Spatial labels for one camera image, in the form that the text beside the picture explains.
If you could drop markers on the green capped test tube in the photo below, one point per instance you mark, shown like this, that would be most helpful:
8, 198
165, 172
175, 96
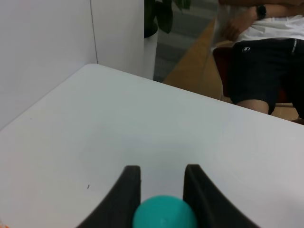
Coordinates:
164, 211

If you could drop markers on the white planter with green plant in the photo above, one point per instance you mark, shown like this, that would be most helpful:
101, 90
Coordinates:
158, 15

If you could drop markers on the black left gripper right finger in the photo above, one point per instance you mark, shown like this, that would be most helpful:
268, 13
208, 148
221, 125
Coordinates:
211, 208

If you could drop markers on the red chair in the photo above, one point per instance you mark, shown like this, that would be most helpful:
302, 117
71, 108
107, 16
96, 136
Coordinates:
259, 71

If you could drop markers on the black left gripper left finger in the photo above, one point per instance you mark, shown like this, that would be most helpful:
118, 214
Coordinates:
118, 207

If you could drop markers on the seated person in black shorts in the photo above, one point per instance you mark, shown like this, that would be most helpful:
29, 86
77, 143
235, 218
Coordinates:
265, 20

